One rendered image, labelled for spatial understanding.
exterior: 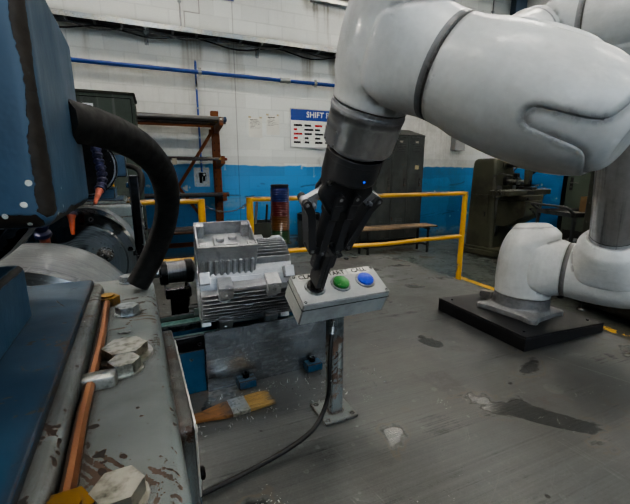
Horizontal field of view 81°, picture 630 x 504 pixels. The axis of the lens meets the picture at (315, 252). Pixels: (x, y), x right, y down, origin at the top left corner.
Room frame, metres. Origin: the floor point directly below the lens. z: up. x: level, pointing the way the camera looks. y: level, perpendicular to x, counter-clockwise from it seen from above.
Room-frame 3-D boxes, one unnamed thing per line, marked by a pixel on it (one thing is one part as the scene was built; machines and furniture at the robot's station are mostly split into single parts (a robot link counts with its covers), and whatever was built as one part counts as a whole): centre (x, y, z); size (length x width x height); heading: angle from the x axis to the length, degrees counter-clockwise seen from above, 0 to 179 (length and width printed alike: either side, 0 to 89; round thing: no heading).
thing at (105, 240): (0.97, 0.61, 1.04); 0.41 x 0.25 x 0.25; 26
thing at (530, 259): (1.07, -0.65, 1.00); 0.18 x 0.16 x 0.22; 46
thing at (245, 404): (0.63, 0.18, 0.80); 0.21 x 0.05 x 0.01; 118
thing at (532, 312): (1.09, -0.63, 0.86); 0.22 x 0.18 x 0.06; 33
